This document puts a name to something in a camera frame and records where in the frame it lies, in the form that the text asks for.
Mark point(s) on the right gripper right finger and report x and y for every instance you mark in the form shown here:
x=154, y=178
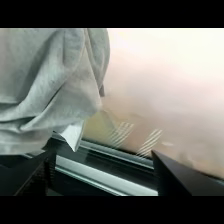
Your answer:
x=183, y=178

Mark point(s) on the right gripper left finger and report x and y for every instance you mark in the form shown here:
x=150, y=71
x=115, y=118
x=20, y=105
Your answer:
x=28, y=176

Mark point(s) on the grey garment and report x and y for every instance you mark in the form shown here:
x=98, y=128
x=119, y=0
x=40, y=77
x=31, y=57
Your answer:
x=43, y=86

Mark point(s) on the silver frame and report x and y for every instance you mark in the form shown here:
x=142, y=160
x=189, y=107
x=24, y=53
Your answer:
x=100, y=170

